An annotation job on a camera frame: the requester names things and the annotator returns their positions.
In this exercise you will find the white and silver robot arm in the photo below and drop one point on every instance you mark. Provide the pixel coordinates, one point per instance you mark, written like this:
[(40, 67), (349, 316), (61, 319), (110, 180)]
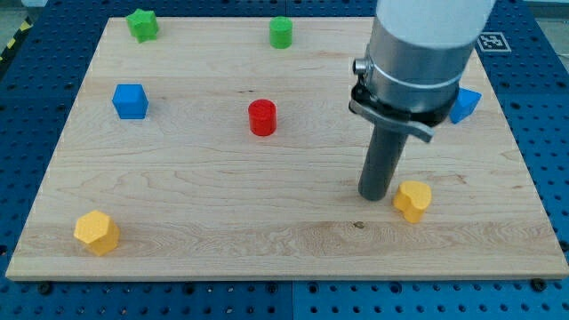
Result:
[(408, 79)]

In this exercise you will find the blue cube block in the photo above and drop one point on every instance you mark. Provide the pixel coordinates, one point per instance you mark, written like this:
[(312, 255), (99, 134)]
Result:
[(130, 101)]

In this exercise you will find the blue triangular block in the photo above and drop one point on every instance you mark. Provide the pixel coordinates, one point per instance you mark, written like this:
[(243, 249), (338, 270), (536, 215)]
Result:
[(464, 105)]

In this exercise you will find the red cylinder block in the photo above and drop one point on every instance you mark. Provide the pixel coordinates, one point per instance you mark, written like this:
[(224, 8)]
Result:
[(262, 117)]

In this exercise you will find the wooden board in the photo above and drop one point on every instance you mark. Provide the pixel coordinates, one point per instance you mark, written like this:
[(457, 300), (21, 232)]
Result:
[(198, 196)]

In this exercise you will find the yellow hexagon block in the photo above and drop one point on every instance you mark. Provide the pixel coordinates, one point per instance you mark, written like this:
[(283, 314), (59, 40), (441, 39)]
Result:
[(97, 232)]

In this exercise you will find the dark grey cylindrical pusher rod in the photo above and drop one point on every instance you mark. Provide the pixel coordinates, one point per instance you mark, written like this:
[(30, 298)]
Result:
[(381, 160)]

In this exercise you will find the green cylinder block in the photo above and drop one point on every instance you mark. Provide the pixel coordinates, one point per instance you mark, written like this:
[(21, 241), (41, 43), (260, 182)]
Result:
[(280, 32)]

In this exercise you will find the yellow heart block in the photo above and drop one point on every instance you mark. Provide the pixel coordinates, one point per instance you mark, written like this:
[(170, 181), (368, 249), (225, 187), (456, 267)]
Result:
[(412, 199)]

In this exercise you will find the fiducial marker tag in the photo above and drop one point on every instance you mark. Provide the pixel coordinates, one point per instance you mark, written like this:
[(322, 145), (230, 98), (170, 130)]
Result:
[(493, 42)]

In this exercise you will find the green star block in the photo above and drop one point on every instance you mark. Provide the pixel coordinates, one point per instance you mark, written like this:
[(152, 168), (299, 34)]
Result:
[(142, 25)]

